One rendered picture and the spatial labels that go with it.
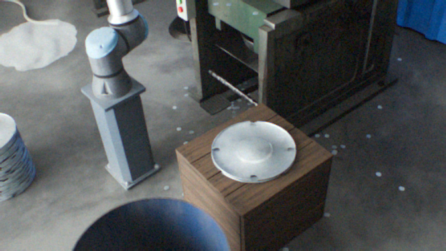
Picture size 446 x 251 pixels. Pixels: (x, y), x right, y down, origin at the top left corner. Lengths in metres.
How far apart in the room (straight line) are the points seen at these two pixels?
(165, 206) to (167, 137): 0.90
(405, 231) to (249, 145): 0.71
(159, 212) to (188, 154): 0.32
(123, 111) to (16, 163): 0.56
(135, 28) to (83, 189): 0.75
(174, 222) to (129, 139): 0.57
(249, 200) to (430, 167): 0.98
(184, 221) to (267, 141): 0.45
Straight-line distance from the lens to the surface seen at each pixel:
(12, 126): 2.10
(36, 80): 2.85
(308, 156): 1.60
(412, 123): 2.37
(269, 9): 1.82
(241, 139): 1.63
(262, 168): 1.54
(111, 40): 1.66
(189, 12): 2.07
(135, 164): 1.97
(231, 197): 1.47
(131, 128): 1.84
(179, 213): 1.35
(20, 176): 2.14
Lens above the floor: 1.48
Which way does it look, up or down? 42 degrees down
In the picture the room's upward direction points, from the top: 4 degrees counter-clockwise
